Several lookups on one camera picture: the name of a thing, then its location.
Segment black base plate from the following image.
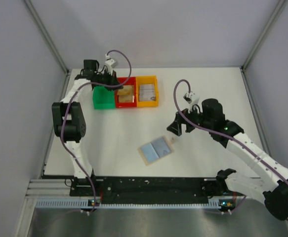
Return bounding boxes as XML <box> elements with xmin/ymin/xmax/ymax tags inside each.
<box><xmin>70</xmin><ymin>176</ymin><xmax>233</xmax><ymax>205</ymax></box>

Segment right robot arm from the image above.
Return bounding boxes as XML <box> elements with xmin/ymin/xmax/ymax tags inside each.
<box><xmin>166</xmin><ymin>99</ymin><xmax>288</xmax><ymax>221</ymax></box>

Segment beige card holders stack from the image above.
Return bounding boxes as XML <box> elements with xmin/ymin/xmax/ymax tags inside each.
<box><xmin>117</xmin><ymin>87</ymin><xmax>134</xmax><ymax>103</ymax></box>

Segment beige card holder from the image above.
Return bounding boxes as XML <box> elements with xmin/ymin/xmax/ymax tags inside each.
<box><xmin>137</xmin><ymin>134</ymin><xmax>178</xmax><ymax>166</ymax></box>

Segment red plastic bin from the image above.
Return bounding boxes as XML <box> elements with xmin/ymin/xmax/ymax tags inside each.
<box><xmin>115</xmin><ymin>77</ymin><xmax>137</xmax><ymax>108</ymax></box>

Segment right aluminium corner post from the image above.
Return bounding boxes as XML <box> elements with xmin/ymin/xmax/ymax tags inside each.
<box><xmin>241</xmin><ymin>0</ymin><xmax>288</xmax><ymax>72</ymax></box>

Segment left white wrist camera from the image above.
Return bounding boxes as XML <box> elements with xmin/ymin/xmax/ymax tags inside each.
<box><xmin>105</xmin><ymin>54</ymin><xmax>118</xmax><ymax>75</ymax></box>

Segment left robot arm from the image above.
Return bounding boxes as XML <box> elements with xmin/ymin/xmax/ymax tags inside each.
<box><xmin>51</xmin><ymin>55</ymin><xmax>125</xmax><ymax>179</ymax></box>

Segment white slotted cable duct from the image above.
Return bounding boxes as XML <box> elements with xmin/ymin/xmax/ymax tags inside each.
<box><xmin>36</xmin><ymin>198</ymin><xmax>235</xmax><ymax>211</ymax></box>

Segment yellow plastic bin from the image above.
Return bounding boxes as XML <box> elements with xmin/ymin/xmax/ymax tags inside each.
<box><xmin>135</xmin><ymin>76</ymin><xmax>159</xmax><ymax>107</ymax></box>

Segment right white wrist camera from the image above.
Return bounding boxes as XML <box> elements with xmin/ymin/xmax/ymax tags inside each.
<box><xmin>183</xmin><ymin>91</ymin><xmax>200</xmax><ymax>111</ymax></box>

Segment aluminium corner post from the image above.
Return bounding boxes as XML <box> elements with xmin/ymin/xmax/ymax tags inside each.
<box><xmin>241</xmin><ymin>0</ymin><xmax>288</xmax><ymax>72</ymax></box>
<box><xmin>22</xmin><ymin>0</ymin><xmax>72</xmax><ymax>75</ymax></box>

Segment green plastic bin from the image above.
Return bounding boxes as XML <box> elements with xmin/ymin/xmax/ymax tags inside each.
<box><xmin>92</xmin><ymin>85</ymin><xmax>116</xmax><ymax>110</ymax></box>

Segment stack of cards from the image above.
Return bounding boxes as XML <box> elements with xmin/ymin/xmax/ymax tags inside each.
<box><xmin>138</xmin><ymin>84</ymin><xmax>157</xmax><ymax>102</ymax></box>

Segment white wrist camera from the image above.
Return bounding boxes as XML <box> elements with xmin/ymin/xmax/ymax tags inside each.
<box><xmin>105</xmin><ymin>54</ymin><xmax>118</xmax><ymax>75</ymax></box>
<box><xmin>183</xmin><ymin>91</ymin><xmax>200</xmax><ymax>111</ymax></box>

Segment left aluminium corner post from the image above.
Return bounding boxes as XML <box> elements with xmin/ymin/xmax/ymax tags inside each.
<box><xmin>22</xmin><ymin>0</ymin><xmax>72</xmax><ymax>75</ymax></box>

